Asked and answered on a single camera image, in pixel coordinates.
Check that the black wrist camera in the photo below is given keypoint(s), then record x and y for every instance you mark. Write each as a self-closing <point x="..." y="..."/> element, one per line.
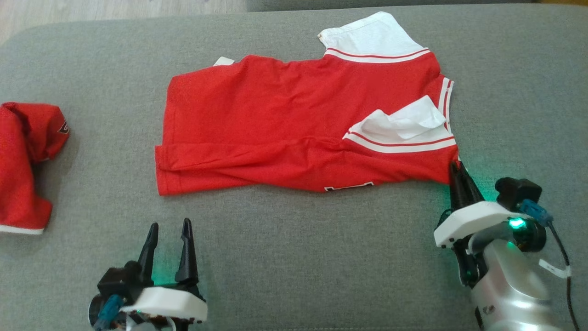
<point x="517" y="191"/>
<point x="115" y="280"/>

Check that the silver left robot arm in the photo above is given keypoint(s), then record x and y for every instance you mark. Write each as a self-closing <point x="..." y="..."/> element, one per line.
<point x="147" y="326"/>

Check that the large grey sofa ottoman cushion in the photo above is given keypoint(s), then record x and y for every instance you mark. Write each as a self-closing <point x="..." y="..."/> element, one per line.
<point x="294" y="253"/>

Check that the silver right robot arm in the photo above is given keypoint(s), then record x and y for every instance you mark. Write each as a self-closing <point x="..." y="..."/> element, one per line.
<point x="510" y="289"/>

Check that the red shorts with white hem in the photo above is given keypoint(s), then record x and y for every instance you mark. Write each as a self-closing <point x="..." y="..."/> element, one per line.
<point x="18" y="184"/>

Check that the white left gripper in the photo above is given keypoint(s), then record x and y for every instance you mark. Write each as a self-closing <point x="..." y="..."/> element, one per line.
<point x="170" y="303"/>

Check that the blue left camera connector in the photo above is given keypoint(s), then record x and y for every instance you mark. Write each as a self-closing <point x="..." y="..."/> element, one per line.
<point x="108" y="312"/>

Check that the blue right camera connector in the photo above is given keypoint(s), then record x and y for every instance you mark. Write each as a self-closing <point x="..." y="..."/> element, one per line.
<point x="535" y="212"/>

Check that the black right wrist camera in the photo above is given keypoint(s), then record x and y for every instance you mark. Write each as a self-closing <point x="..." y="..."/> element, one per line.
<point x="517" y="191"/>

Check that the red jersey with white sleeves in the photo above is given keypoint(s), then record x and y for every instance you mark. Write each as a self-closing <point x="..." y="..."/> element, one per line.
<point x="275" y="115"/>

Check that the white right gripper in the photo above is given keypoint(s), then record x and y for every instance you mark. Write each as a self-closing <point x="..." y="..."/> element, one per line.
<point x="473" y="220"/>

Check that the blue camera connector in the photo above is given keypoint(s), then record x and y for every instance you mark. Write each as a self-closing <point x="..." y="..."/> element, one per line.
<point x="108" y="312"/>
<point x="535" y="212"/>

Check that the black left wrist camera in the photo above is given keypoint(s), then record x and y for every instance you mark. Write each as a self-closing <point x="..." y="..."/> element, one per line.
<point x="115" y="280"/>

